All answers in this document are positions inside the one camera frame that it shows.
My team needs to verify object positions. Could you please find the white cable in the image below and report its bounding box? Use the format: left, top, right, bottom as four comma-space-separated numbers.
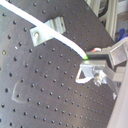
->
0, 2, 90, 61

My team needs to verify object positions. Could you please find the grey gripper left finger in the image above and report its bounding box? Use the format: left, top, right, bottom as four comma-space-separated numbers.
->
75, 64, 118, 99

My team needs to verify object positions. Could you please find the metal cable clip bracket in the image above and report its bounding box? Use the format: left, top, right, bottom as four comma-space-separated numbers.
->
30, 17, 66, 46

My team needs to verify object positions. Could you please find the blue object in background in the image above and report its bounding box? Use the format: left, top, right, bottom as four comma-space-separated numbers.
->
117, 28, 126, 42

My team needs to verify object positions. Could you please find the aluminium frame profile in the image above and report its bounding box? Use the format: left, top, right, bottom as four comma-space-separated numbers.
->
87, 0, 128, 35

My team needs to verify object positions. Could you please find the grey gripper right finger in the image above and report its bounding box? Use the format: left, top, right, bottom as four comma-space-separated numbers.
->
85, 46, 117, 65

